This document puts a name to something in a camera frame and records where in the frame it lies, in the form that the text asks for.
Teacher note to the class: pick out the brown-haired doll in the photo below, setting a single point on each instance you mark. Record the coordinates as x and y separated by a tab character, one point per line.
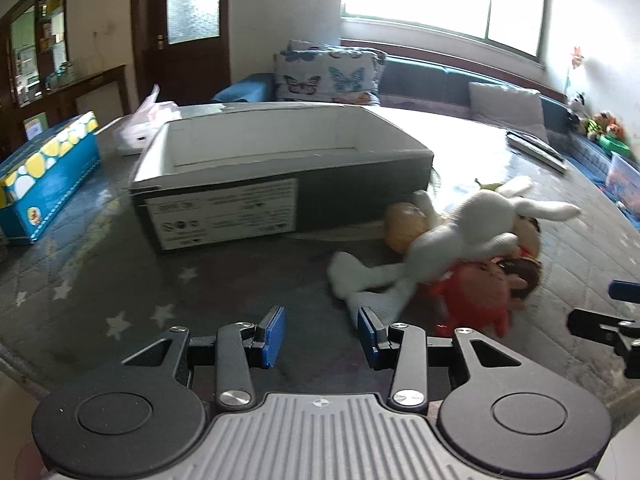
525	272

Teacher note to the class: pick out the dark wooden door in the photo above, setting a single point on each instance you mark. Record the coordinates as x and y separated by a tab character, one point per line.
182	25

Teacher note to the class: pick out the red plush toy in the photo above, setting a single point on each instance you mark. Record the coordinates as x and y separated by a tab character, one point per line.
470	292

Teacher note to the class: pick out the butterfly print pillow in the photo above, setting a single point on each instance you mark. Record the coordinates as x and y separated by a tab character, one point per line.
327	75

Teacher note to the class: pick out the white plush rabbit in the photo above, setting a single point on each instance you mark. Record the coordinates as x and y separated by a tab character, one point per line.
450	245

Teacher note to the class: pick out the tan plush toy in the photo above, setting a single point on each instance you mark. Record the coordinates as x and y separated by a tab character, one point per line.
402	227

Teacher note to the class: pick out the green toy apple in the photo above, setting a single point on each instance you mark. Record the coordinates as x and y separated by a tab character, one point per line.
487	185

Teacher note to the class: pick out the grey remote control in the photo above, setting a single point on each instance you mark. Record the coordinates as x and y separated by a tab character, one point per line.
537	150

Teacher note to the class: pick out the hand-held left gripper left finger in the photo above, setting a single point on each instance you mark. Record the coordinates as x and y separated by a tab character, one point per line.
272	335

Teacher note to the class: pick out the green toy bowl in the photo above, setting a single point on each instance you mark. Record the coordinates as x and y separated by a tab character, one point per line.
616	144

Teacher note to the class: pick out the clear plastic container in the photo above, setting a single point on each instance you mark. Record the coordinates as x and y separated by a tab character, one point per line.
624	180

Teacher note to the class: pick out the grey cardboard box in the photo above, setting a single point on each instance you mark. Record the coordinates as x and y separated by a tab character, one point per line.
225	205

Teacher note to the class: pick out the plain grey pillow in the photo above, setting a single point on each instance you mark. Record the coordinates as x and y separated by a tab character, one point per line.
505	105

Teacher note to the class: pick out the pile of small toys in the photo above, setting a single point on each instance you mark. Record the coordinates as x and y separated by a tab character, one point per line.
595	122

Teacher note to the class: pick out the white plastic bag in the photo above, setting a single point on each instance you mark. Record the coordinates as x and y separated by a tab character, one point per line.
140	127

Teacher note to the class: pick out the dark wooden cabinet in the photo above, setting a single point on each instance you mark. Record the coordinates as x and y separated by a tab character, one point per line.
45	50

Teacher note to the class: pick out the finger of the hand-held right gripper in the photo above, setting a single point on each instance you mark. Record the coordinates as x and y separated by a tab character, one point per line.
600	325
625	291

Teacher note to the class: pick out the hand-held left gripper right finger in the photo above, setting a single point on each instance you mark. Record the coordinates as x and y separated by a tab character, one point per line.
367	336

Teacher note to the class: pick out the blue sofa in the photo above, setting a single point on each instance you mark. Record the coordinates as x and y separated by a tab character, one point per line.
425	80

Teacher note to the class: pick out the blue yellow-dotted tissue box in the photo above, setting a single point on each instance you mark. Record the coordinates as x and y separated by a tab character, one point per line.
47	180

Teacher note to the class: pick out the small yellow-green box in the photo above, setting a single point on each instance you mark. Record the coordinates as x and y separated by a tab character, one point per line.
34	126

